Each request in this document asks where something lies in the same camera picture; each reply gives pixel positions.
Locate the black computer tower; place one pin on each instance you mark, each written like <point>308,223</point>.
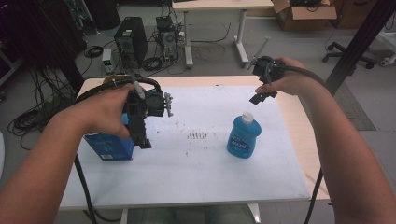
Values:
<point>132,37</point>

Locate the person's left hand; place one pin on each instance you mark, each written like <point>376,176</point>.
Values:
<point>99,112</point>

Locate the black metal post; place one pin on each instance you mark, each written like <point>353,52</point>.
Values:
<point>361,40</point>

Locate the open computer tower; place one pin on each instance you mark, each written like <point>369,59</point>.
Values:
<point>168,40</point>

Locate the white table leg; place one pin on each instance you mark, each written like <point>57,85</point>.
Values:
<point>255,213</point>
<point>124,217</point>

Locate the grey floor mat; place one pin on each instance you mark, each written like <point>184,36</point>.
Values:
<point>358,115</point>

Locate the white desk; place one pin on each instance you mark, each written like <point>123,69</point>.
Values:
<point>218,4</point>

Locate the brown cardboard box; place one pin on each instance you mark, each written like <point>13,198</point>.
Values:
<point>306,15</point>

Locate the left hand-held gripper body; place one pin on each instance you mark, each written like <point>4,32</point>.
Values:
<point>154,102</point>

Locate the blue cardboard box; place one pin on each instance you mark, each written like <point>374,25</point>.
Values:
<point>109,146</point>

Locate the strip of tape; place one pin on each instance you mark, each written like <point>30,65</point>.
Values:
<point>313,180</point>

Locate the black office chair base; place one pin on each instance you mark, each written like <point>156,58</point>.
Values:
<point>345,56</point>

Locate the person's right hand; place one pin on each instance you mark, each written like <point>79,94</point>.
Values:
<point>294,82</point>

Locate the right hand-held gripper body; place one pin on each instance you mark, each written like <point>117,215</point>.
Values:
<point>267,70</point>

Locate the small grey power unit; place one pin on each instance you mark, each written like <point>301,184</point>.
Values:
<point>107,59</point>

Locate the dark curtain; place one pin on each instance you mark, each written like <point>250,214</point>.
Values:
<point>31,31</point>

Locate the blue bottle with white cap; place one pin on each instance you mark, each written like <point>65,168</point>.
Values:
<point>243,138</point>

